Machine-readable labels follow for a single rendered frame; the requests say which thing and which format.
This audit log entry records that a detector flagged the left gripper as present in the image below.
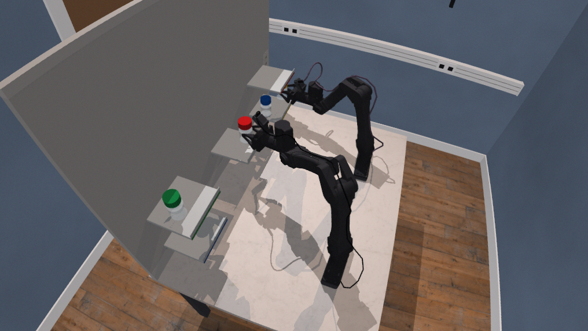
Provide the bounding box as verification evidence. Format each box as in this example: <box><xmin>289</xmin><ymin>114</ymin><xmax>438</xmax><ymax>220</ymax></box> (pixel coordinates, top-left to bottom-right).
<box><xmin>242</xmin><ymin>114</ymin><xmax>275</xmax><ymax>152</ymax></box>

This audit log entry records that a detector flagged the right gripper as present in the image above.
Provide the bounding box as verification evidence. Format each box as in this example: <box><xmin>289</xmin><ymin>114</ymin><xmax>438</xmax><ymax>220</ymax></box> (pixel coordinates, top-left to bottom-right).
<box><xmin>280</xmin><ymin>82</ymin><xmax>308</xmax><ymax>105</ymax></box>

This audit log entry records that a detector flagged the clear bottle with yellow cap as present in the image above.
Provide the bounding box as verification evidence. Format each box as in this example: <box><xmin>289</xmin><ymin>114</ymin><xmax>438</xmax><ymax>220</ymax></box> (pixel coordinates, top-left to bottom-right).
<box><xmin>277</xmin><ymin>85</ymin><xmax>288</xmax><ymax>101</ymax></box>

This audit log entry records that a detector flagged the blue-capped clear bottle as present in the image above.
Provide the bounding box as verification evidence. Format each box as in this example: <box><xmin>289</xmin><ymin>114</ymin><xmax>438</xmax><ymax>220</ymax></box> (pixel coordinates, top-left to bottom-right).
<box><xmin>260</xmin><ymin>95</ymin><xmax>271</xmax><ymax>117</ymax></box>

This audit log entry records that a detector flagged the clear bottle with red cap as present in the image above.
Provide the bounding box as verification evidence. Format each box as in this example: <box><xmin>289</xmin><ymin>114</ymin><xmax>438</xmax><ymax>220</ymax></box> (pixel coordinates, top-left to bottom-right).
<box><xmin>238</xmin><ymin>116</ymin><xmax>253</xmax><ymax>144</ymax></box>

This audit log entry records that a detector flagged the grey wall panel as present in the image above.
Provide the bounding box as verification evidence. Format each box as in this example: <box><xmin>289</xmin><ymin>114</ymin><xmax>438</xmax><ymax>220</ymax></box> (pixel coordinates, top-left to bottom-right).
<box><xmin>0</xmin><ymin>0</ymin><xmax>269</xmax><ymax>280</ymax></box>

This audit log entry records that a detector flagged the clear bottle with green cap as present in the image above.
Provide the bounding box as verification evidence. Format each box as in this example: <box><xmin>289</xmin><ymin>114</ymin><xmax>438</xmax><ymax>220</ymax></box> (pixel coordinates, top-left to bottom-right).
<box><xmin>162</xmin><ymin>189</ymin><xmax>187</xmax><ymax>221</ymax></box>

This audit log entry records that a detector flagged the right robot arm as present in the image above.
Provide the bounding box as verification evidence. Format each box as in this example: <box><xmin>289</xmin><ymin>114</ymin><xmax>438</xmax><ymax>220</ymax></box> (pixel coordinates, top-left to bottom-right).
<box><xmin>304</xmin><ymin>76</ymin><xmax>374</xmax><ymax>179</ymax></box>

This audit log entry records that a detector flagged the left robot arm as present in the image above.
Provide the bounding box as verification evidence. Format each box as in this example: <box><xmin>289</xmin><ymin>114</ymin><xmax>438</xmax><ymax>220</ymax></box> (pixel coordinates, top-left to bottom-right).
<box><xmin>272</xmin><ymin>120</ymin><xmax>358</xmax><ymax>286</ymax></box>

